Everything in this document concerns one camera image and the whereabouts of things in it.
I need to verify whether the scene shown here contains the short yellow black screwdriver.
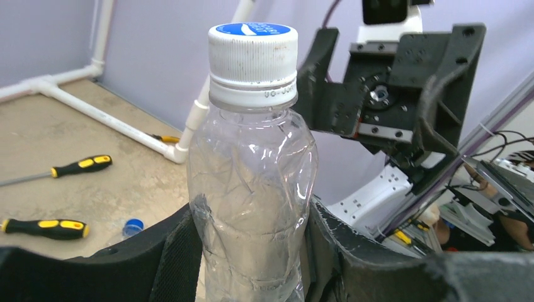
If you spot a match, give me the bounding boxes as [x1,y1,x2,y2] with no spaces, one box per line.
[1,219,89,240]

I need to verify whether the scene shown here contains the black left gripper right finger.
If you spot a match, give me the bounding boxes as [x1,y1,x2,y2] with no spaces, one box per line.
[302,199,533,301]

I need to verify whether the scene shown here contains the clear crushed bottle white cap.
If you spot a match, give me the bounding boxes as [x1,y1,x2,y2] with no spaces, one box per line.
[187,22,318,301]

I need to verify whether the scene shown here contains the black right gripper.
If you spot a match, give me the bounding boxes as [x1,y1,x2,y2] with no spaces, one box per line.
[292,23,486,194]

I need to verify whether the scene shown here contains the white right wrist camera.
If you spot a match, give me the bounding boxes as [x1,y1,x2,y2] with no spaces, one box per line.
[356,0,434,43]

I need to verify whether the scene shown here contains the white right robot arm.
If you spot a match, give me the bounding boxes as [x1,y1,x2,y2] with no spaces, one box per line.
[294,23,486,237]

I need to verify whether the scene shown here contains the yellow handled pliers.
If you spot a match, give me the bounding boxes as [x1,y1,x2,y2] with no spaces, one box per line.
[149,134,180,144]

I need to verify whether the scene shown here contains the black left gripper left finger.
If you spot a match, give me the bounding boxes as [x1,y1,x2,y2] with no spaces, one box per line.
[1,205,202,301]

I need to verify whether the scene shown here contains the long yellow black screwdriver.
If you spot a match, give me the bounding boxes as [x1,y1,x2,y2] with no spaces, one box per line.
[1,155,113,187]

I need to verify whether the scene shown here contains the white PVC pipe frame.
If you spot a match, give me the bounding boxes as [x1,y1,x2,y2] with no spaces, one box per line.
[0,0,258,165]

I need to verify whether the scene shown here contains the Pepsi bottle blue cap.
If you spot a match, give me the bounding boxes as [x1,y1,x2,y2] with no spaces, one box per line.
[106,218,144,247]

